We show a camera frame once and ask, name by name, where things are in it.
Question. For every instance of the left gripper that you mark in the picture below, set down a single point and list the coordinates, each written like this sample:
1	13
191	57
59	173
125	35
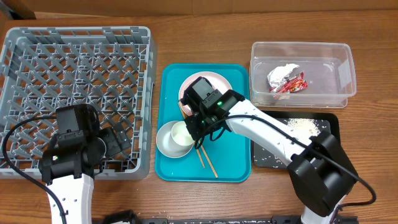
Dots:
112	141

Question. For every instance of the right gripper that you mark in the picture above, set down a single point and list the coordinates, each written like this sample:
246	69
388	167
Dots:
196	134

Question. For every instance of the white cup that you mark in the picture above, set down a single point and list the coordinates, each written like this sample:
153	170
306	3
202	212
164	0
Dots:
181	135

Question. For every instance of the grey bowl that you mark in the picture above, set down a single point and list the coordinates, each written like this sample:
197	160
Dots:
167	146

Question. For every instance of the red snack wrapper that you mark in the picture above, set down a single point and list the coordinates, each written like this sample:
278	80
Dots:
286	79

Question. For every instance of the rice pile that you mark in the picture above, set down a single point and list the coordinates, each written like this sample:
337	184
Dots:
263	158

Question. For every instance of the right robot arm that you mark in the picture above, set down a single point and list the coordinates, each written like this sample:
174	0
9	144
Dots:
320	171

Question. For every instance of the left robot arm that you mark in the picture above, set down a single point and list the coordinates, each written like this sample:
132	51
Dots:
68	164

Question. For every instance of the grey dishwasher rack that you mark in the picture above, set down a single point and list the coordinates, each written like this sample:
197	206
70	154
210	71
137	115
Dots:
110	68

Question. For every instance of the black waste tray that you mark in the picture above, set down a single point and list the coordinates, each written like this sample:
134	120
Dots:
335	128

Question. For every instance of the wooden chopstick right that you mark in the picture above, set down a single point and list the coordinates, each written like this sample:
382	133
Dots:
209	161

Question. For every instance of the wooden chopstick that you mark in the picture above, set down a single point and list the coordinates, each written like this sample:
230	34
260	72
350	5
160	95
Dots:
209	161
197	150

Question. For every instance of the wooden chopstick left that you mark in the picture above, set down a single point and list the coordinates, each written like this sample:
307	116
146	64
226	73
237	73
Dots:
197	150

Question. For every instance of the large white plate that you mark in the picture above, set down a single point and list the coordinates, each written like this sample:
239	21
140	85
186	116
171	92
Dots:
222	79

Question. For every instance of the teal serving tray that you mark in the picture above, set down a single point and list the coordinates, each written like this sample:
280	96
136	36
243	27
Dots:
230	154

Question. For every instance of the clear plastic bin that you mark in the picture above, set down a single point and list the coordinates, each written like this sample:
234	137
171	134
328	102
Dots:
328	68

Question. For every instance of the cardboard backdrop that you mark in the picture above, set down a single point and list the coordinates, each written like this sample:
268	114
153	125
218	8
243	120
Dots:
126	8

